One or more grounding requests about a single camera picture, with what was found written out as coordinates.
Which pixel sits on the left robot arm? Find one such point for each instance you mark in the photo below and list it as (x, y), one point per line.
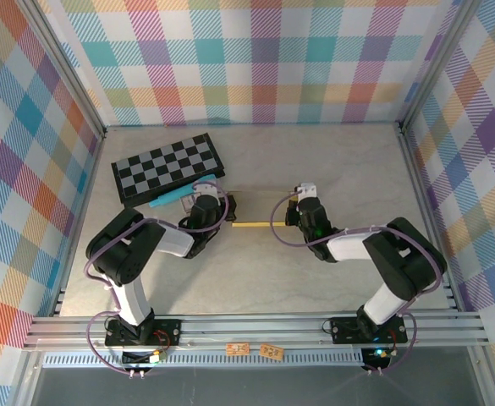
(120, 254)

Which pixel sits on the aluminium frame rail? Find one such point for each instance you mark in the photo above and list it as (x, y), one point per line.
(251, 327)

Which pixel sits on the aluminium side rail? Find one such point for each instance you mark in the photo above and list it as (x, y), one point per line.
(75, 228)
(431, 203)

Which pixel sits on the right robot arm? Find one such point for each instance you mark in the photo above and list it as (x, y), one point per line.
(403, 258)

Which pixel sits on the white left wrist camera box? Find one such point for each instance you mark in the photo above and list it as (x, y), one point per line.
(205, 188)

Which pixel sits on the plaid fabric backdrop panel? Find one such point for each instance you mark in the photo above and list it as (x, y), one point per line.
(484, 169)
(14, 169)
(247, 59)

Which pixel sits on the yellow paper box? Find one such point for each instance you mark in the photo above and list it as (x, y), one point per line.
(257, 209)

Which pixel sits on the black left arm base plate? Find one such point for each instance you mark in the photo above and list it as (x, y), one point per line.
(166, 332)

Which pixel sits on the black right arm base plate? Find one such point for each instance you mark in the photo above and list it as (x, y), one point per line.
(344, 330)

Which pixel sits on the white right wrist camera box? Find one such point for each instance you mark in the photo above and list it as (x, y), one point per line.
(307, 189)

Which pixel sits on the black and grey chessboard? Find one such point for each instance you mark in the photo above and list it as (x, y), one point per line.
(166, 169)

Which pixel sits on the black controller board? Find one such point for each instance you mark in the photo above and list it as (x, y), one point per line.
(376, 358)
(139, 358)

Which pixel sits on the orange paper tag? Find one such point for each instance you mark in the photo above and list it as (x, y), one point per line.
(237, 349)
(271, 352)

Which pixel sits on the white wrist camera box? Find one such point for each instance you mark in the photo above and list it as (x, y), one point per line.
(307, 189)
(205, 188)

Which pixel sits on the turquoise toy microphone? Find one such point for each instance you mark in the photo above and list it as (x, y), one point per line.
(171, 198)

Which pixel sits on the aluminium frame post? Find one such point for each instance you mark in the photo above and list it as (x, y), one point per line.
(61, 69)
(441, 63)

